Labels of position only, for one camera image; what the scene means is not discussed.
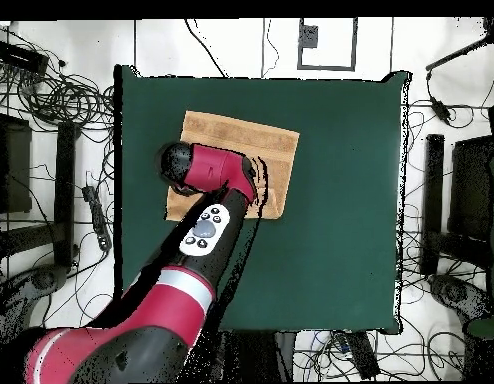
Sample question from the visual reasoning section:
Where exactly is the black stand bar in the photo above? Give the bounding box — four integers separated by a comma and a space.
419, 133, 445, 276
53, 120, 81, 268

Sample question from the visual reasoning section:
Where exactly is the short black power strip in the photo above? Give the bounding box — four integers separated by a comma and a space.
344, 330, 382, 380

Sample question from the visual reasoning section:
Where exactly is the grey square frame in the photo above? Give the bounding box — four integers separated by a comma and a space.
296, 17, 359, 73

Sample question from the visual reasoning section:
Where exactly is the black electronics box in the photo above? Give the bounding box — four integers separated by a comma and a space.
0, 40, 50, 76

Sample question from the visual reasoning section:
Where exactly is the black pole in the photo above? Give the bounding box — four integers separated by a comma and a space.
425, 33, 494, 73

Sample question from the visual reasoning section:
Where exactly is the dark green tablecloth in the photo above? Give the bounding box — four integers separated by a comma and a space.
112, 63, 412, 338

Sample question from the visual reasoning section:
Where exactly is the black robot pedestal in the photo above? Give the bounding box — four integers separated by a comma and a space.
220, 329, 298, 383

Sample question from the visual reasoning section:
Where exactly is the yellow terry towel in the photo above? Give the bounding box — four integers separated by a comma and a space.
165, 110, 301, 221

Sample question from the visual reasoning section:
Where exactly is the small grey box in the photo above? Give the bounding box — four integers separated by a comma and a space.
298, 24, 320, 50

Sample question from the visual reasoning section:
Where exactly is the grey caster foot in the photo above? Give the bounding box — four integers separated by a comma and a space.
0, 263, 70, 317
427, 272, 494, 323

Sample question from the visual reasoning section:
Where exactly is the dark rectangular panel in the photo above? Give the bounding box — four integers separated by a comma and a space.
447, 134, 494, 241
0, 112, 33, 214

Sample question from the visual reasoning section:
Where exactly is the long black power strip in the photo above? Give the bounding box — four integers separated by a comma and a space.
81, 184, 113, 252

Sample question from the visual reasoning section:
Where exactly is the tangle of black cables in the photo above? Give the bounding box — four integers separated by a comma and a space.
0, 59, 116, 133

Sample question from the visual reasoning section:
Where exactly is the black power adapter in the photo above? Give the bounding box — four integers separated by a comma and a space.
429, 96, 454, 125

